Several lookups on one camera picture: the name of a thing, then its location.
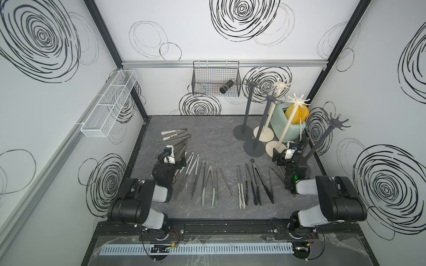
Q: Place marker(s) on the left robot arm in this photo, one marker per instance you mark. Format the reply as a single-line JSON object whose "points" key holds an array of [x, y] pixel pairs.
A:
{"points": [[133, 201]]}

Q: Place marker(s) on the grey cable duct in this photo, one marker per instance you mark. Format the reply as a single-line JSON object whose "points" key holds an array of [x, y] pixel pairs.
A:
{"points": [[195, 249]]}

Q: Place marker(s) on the white handled steel tongs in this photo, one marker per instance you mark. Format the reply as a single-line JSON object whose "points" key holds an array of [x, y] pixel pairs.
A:
{"points": [[167, 135]]}

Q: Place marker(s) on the cream rack stand front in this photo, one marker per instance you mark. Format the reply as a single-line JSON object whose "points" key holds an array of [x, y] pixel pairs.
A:
{"points": [[279, 144]]}

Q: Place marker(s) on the cream rack stand rear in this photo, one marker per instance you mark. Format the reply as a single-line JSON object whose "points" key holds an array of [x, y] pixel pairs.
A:
{"points": [[263, 133]]}

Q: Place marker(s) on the black silicone tongs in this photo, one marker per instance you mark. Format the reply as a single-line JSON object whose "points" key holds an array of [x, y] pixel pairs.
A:
{"points": [[254, 185]]}

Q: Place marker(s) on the black wire basket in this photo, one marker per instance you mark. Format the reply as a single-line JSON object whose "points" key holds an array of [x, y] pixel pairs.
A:
{"points": [[209, 76]]}

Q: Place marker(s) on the dark cylinder in basket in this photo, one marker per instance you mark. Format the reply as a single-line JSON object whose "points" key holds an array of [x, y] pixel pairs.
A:
{"points": [[224, 88]]}

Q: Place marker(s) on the black ring tongs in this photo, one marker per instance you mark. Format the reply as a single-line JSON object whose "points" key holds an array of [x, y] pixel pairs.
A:
{"points": [[259, 177]]}

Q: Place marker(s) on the dark grey rack stand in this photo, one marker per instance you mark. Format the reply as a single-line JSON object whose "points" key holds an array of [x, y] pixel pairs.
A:
{"points": [[320, 129], [244, 132], [256, 147]]}

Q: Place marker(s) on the cream rack stand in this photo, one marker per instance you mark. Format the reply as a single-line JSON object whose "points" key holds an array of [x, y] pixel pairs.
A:
{"points": [[279, 144], [263, 133]]}

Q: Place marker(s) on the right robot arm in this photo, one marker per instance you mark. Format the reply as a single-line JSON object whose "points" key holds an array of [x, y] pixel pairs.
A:
{"points": [[338, 199]]}

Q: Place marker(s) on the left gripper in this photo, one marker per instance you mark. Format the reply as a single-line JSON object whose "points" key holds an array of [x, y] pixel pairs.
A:
{"points": [[178, 159]]}

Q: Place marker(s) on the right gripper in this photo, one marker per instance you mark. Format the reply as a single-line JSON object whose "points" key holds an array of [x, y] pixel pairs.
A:
{"points": [[298, 152]]}

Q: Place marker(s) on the cream tipped tongs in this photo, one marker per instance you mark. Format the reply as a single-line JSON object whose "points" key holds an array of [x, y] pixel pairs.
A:
{"points": [[242, 204]]}

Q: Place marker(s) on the white wire shelf basket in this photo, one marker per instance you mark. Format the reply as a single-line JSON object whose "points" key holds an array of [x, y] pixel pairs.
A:
{"points": [[104, 115]]}

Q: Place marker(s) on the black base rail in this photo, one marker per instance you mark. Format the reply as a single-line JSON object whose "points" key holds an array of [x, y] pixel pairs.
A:
{"points": [[186, 229]]}

